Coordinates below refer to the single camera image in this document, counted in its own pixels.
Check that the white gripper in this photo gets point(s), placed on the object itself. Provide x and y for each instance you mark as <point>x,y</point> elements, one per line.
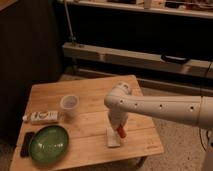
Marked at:
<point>117,120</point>

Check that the red pepper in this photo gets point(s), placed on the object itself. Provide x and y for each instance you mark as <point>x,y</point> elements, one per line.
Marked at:
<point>121,132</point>

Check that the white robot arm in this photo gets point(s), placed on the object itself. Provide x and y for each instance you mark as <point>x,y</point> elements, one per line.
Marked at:
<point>189,110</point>

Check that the white sponge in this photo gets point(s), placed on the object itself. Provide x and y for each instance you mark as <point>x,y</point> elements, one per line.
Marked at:
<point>113,139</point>

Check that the wooden table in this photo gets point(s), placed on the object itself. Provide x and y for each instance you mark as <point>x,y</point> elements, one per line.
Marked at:
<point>87,129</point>

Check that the clear plastic cup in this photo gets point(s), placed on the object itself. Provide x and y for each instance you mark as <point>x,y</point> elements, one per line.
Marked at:
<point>68,105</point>

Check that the green bowl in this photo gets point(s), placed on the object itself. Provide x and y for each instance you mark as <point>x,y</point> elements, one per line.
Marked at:
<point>49,145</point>

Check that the white tube bottle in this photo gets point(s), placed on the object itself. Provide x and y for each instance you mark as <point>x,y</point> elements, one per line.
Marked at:
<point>41,117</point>

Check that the long wooden bench shelf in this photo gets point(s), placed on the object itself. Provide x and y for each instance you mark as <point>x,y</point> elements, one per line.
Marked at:
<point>131,58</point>

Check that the black object on shelf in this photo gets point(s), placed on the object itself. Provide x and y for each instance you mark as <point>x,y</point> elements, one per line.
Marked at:
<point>174,59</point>

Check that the metal pole stand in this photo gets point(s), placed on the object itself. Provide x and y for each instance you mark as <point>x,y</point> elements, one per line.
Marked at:
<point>72,37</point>

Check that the black rectangular bar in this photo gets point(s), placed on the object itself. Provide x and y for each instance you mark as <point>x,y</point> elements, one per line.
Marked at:
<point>25,145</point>

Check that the upper wooden shelf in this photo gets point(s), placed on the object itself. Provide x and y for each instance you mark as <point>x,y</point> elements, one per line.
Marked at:
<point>138,8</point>

